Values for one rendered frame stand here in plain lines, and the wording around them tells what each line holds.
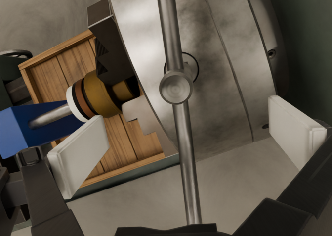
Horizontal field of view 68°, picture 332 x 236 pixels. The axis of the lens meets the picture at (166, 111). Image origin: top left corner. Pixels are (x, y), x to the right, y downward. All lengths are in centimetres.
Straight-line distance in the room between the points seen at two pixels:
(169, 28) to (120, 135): 50
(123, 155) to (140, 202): 109
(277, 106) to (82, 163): 13
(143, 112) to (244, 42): 21
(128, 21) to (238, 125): 16
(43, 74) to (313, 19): 63
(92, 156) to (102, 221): 171
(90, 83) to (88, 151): 23
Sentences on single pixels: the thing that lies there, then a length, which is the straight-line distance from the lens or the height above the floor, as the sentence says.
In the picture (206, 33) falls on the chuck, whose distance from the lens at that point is 24.
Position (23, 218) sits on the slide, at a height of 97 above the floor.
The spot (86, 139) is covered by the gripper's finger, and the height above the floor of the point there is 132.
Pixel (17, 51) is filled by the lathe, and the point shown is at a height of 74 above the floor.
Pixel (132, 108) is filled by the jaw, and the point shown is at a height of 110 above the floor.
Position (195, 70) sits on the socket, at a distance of 24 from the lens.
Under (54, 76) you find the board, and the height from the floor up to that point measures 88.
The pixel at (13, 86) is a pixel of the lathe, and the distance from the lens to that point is 83.
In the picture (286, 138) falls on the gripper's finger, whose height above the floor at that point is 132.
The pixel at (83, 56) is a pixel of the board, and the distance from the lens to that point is 67.
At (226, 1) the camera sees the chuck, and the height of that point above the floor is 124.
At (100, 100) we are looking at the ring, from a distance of 39.
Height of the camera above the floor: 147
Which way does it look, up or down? 78 degrees down
